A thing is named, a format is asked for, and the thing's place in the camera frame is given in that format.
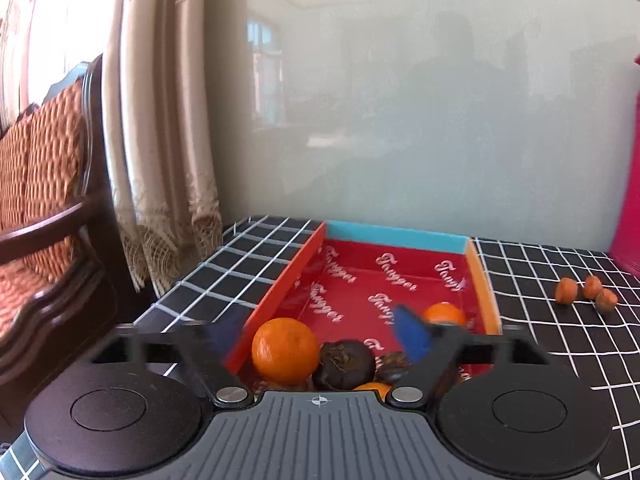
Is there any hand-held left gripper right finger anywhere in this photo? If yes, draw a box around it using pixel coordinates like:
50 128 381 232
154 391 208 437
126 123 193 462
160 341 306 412
387 302 553 408

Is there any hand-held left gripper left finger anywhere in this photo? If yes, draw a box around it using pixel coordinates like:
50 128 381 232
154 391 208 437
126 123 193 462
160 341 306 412
89 307 253 408

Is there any small orange tangerine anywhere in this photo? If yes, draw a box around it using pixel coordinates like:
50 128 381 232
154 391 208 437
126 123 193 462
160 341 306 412
422 302 467 329
352 381 394 402

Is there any dark brown round fruit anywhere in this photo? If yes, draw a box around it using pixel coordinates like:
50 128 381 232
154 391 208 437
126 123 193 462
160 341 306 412
314 340 376 392
375 351 417 384

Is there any large orange tangerine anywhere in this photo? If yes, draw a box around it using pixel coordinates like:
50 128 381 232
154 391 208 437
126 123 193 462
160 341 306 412
251 317 321 387

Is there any red printed cardboard tray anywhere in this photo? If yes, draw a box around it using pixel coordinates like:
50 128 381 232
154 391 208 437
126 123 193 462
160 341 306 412
222 220 502 402

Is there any wooden sofa with cushions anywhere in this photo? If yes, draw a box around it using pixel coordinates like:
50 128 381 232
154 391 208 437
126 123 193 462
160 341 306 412
0 52 151 418

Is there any beige embroidered curtain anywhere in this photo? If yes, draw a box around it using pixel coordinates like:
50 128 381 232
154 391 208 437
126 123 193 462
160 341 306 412
102 0 224 299

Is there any orange patterned sofa cushion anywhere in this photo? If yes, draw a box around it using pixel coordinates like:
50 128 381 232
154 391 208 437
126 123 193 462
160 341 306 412
0 80 91 341

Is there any red thermos flask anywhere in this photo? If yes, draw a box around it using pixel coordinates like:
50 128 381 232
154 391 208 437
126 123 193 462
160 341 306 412
609 52 640 279

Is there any sheer window curtain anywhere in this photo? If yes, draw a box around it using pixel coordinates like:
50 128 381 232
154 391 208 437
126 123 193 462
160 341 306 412
0 0 118 131

